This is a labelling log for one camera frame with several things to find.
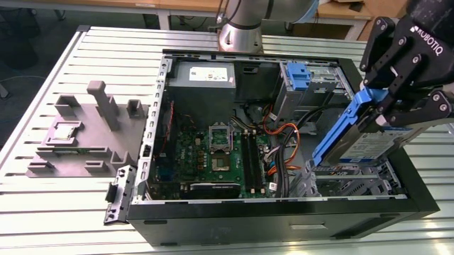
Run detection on orange red wire bundle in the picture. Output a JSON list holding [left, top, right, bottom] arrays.
[[262, 105, 302, 176]]

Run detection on thin red wire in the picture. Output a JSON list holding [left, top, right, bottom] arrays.
[[158, 100, 175, 157]]

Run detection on grey card retainer bracket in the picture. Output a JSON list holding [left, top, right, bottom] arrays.
[[102, 164, 139, 226]]

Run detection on black PC case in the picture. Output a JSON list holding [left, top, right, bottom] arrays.
[[126, 48, 441, 247]]

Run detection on metal disk bay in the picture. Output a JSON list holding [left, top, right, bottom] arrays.
[[304, 158, 401, 198]]

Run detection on grey power supply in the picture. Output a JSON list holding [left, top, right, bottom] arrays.
[[166, 61, 238, 131]]

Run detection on black RAM slot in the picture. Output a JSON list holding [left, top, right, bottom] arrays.
[[241, 129, 257, 194], [250, 129, 266, 194]]

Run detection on hard disk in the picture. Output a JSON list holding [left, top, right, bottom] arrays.
[[312, 87, 416, 168]]

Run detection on blue drive latch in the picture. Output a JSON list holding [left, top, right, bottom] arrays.
[[286, 63, 313, 91]]

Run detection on brown wooden cabinet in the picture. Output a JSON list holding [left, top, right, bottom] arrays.
[[358, 0, 409, 43]]

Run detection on CPU socket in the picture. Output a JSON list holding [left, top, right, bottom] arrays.
[[209, 155, 238, 174]]

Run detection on black cable bundle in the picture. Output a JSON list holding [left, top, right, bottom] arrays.
[[276, 102, 350, 199]]

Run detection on silver CPU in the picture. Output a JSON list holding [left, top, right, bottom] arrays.
[[53, 126, 77, 140]]

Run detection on metal drive cage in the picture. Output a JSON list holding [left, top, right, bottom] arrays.
[[276, 61, 356, 124]]

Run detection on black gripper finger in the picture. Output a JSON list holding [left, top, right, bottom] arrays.
[[377, 89, 454, 128], [360, 16, 426, 103]]

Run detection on wooden desk with white frame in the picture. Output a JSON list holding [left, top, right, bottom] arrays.
[[141, 0, 376, 40]]

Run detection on grey parts rack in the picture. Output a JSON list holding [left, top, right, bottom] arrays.
[[25, 80, 153, 179]]

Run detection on black graphics card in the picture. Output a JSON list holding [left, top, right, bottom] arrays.
[[179, 182, 242, 200]]

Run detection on metal socket cover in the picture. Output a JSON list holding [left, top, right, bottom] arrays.
[[207, 122, 234, 155]]

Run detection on green RAM stick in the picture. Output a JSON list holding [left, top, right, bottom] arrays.
[[51, 149, 90, 155]]

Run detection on green motherboard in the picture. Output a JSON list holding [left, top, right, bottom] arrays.
[[149, 124, 281, 200]]

